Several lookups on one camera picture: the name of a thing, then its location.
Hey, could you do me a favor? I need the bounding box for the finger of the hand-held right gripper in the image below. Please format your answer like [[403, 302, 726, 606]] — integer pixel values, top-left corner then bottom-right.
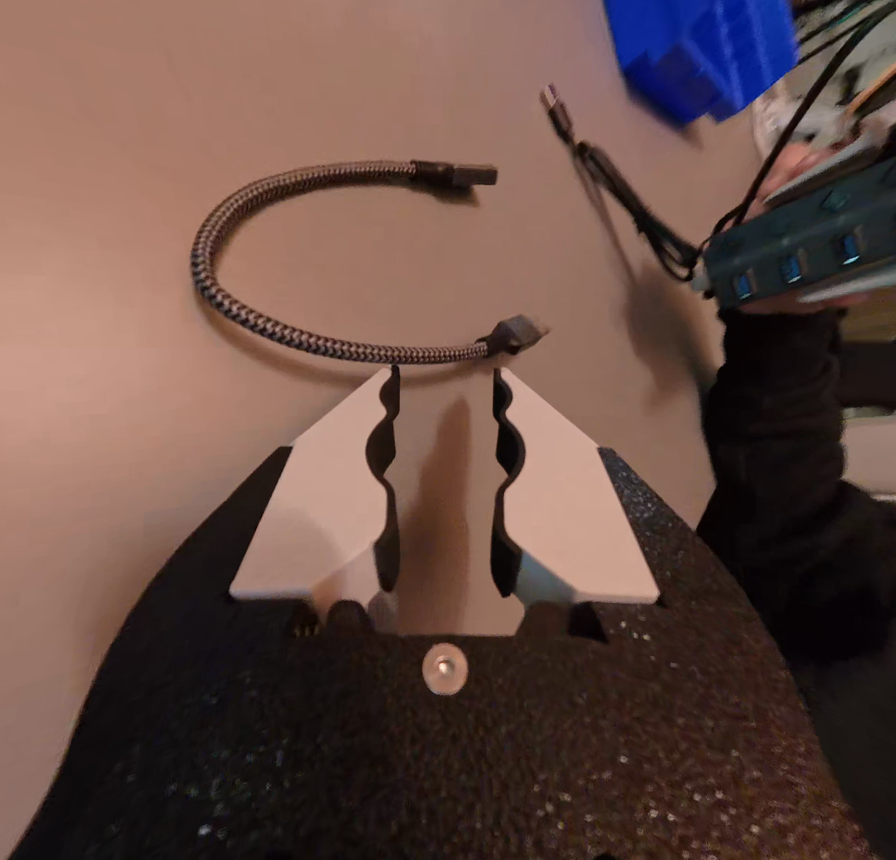
[[797, 270, 896, 310], [765, 141, 896, 207]]

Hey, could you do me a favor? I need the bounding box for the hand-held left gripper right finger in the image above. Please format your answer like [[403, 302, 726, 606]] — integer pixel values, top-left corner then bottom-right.
[[489, 367, 661, 605]]

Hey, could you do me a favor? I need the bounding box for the dark usb hub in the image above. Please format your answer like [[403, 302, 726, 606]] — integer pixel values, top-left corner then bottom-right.
[[700, 167, 896, 313]]

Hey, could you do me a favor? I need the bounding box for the person's right forearm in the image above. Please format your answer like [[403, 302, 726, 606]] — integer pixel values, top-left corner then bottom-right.
[[696, 305, 896, 672]]

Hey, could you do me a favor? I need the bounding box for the long black cable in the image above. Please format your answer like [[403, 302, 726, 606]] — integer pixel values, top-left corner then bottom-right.
[[710, 2, 896, 239]]

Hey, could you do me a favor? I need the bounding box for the thin black hub cable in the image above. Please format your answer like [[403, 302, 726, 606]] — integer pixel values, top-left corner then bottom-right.
[[539, 83, 705, 284]]

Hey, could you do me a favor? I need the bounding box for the blue plastic bin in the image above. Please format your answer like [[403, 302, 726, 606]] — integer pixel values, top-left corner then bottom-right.
[[594, 0, 803, 130]]

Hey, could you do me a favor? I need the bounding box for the braided grey usb cable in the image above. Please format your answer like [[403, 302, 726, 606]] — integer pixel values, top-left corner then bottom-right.
[[189, 159, 551, 366]]

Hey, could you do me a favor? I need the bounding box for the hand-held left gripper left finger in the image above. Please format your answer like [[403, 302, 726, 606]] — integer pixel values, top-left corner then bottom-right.
[[229, 366, 401, 606]]

